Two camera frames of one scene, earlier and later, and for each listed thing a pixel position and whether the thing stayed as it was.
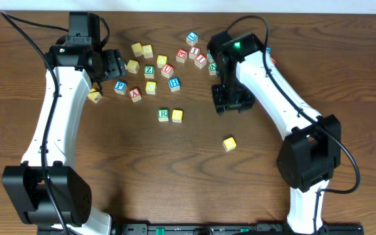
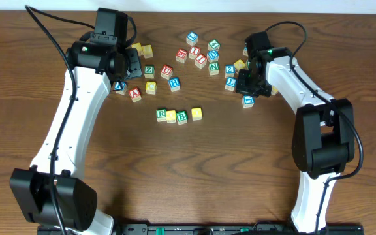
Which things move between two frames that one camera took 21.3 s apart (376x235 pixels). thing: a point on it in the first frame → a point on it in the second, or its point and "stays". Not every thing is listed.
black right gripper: x=221 y=102 → x=241 y=87
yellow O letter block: x=161 y=61 → x=196 y=113
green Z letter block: x=149 y=72 stays
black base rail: x=228 y=229 stays
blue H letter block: x=174 y=84 stays
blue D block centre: x=210 y=58 stays
